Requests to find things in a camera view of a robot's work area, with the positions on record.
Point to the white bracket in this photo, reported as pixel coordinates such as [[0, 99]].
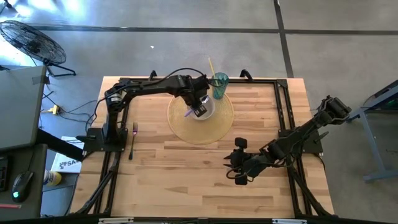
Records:
[[289, 221], [115, 220]]

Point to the black stand beam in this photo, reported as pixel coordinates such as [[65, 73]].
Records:
[[62, 147]]

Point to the black keyboard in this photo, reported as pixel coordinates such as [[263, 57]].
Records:
[[3, 174]]

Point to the grey bowl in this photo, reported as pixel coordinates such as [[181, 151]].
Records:
[[210, 110]]

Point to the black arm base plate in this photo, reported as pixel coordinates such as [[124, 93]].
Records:
[[314, 147], [93, 143]]

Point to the round yellow woven placemat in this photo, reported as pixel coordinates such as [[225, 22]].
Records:
[[202, 130]]

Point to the black aluminium table frame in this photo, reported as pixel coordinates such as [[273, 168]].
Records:
[[292, 193]]

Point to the yellow power plug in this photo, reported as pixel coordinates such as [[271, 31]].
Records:
[[55, 109]]

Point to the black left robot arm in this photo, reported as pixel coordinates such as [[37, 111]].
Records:
[[149, 85]]

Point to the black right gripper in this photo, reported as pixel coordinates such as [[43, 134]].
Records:
[[245, 163]]

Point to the dark grey desk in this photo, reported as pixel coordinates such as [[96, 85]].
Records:
[[34, 193]]

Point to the black computer mouse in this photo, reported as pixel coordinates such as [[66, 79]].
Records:
[[21, 186]]

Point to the teal plastic cup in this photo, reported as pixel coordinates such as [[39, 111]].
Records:
[[219, 88]]

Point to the yellow bottle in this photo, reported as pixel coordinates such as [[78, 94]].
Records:
[[53, 178]]

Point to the grey metal table frame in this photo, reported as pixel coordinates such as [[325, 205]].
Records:
[[373, 133]]

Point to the black floor fan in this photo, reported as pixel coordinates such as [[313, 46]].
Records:
[[34, 43]]

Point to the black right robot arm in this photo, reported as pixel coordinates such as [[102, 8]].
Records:
[[295, 137]]

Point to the white printed box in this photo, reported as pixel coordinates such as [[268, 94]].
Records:
[[66, 165]]

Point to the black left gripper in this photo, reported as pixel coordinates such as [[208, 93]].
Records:
[[196, 88]]

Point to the red pen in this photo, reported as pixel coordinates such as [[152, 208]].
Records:
[[9, 206]]

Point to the yellow chopstick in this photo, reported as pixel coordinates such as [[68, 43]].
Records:
[[212, 68]]

